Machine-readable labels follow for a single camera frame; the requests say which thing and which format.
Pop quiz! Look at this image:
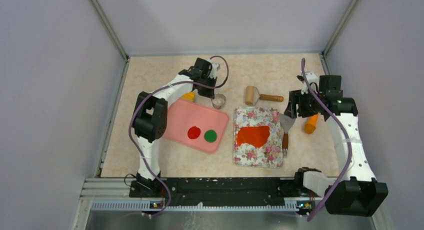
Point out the wooden rolling pin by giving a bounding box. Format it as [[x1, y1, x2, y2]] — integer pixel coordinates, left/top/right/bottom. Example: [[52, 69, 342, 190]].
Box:
[[244, 85, 284, 106]]

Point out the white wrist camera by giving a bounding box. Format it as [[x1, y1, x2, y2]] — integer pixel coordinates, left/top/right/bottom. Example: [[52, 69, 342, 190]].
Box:
[[208, 62, 221, 79], [296, 71, 319, 95]]

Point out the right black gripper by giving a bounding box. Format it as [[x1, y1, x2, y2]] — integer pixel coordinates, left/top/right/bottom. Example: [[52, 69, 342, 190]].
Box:
[[284, 88, 324, 119]]

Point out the orange-red dough piece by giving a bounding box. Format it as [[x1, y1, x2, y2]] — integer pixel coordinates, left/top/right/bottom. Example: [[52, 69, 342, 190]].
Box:
[[235, 126, 270, 148]]

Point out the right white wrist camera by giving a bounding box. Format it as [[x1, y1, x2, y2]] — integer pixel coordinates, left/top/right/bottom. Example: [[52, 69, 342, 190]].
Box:
[[296, 71, 319, 95]]

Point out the orange yellow green block stack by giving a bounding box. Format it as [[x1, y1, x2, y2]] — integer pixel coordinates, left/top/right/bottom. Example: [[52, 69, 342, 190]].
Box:
[[181, 91, 196, 102]]

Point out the floral patterned tray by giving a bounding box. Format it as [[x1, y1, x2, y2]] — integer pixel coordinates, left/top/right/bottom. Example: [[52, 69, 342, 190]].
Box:
[[232, 106, 284, 168]]

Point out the pink plastic tray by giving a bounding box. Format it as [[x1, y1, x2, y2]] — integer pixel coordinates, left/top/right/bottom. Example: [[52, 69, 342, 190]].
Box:
[[163, 99, 229, 154]]

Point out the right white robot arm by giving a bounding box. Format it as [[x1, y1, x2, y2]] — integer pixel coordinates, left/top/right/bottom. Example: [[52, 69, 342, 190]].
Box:
[[283, 72, 389, 217]]

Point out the orange toy carrot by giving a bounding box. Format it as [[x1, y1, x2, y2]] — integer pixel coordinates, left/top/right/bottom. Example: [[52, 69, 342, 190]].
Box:
[[303, 113, 320, 135]]

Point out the metal scraper wooden handle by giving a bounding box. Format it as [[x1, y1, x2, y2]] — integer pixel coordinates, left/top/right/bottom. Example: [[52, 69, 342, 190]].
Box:
[[279, 113, 296, 158]]

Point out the round metal cutter ring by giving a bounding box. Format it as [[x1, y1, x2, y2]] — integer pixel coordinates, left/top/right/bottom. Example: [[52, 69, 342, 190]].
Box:
[[211, 93, 227, 110]]

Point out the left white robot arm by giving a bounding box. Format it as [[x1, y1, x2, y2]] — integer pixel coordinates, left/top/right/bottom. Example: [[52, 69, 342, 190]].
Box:
[[128, 58, 220, 197]]

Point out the red dough disc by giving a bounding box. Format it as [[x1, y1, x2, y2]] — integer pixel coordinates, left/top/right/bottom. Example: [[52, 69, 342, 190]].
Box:
[[187, 126, 201, 140]]

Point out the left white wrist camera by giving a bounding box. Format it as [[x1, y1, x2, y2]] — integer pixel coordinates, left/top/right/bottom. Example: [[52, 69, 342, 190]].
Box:
[[208, 62, 221, 79]]

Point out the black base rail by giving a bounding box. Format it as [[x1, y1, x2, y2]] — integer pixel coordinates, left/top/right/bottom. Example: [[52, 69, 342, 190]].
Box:
[[129, 177, 318, 207]]

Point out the green dough disc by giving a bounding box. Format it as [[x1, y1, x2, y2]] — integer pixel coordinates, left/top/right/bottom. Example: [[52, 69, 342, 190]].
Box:
[[203, 129, 218, 143]]

